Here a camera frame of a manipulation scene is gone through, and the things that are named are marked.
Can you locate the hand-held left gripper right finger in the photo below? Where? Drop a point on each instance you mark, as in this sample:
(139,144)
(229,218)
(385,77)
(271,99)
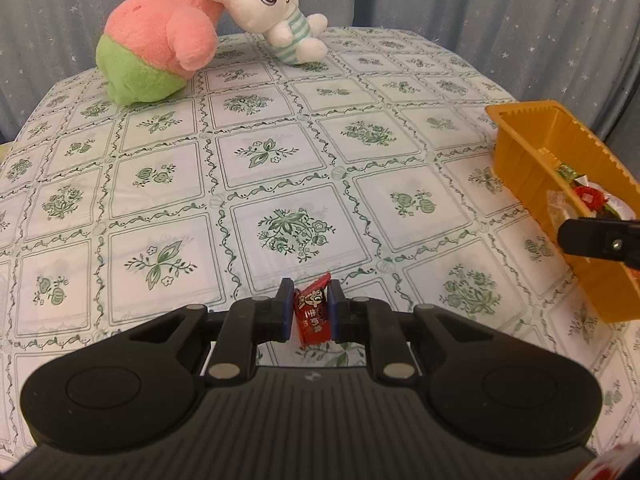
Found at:
(337,310)

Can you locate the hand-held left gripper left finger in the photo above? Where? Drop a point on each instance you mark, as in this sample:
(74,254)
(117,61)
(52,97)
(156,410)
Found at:
(286,310)

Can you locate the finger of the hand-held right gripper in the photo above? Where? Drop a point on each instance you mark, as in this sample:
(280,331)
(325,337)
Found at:
(590,237)

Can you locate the small red candy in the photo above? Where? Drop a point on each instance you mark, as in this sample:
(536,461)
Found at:
(312,310)

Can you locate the red white candy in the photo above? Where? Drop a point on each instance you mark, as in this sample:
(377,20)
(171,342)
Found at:
(590,196)

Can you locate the clear packet with dark print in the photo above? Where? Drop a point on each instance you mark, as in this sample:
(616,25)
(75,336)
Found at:
(557,207)

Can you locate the green brown candy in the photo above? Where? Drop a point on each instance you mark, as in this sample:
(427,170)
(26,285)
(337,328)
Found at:
(567,170)

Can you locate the orange plastic tray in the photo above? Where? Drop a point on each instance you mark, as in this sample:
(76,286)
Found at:
(530,170)

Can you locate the floral green white tablecloth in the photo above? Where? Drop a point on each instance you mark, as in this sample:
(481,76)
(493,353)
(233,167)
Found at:
(150,185)

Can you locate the red patterned white cloth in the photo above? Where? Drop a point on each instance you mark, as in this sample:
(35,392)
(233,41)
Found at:
(615,467)

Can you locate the blue star-print curtain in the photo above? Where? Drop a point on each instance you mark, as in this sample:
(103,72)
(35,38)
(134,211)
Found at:
(450,0)

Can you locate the pink green plush toy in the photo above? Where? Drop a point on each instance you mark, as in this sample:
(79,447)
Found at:
(150,35)

